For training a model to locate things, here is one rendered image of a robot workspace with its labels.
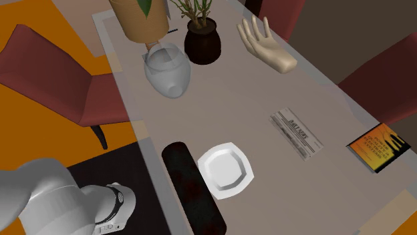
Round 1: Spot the long black rounded slab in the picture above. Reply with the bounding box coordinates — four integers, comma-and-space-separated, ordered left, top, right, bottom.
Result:
161, 141, 227, 235

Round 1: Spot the orange rug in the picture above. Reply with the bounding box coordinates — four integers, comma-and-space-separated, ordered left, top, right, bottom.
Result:
0, 0, 138, 235

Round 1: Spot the clear glass vase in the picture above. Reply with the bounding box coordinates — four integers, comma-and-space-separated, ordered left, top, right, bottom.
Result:
143, 42, 192, 99

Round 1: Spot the beige hand figure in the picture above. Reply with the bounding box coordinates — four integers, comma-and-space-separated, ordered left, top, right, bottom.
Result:
236, 14, 298, 75

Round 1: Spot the plant in tan pot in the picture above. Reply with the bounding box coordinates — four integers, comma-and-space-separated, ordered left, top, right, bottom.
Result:
108, 0, 170, 45

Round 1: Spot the dark red chair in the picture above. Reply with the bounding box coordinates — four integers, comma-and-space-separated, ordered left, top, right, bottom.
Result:
0, 23, 131, 150
244, 0, 307, 43
337, 32, 417, 126

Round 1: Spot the orange and black book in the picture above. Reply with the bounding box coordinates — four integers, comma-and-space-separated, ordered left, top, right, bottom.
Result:
345, 122, 412, 174

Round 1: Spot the plant in dark round pot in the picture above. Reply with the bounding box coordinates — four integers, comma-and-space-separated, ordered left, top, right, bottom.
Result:
170, 0, 223, 65

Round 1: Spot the black robot stand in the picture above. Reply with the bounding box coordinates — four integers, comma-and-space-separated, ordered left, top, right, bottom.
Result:
66, 141, 172, 235

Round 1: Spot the white square plate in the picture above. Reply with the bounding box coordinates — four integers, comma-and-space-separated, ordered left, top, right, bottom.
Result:
197, 142, 255, 201

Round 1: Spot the folded grey newspaper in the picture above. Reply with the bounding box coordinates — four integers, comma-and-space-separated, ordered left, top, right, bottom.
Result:
269, 107, 325, 162

